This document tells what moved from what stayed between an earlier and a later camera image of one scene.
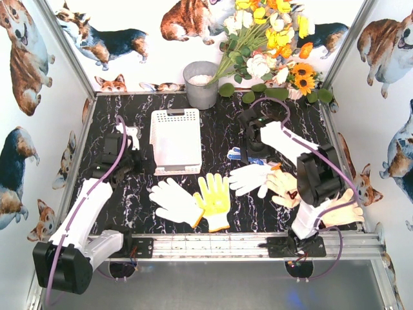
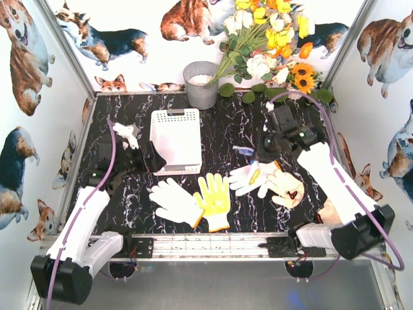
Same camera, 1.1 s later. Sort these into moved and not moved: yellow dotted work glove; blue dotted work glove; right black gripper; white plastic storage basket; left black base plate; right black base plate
Moved: blue dotted work glove; right black gripper
Not moved: white plastic storage basket; yellow dotted work glove; right black base plate; left black base plate
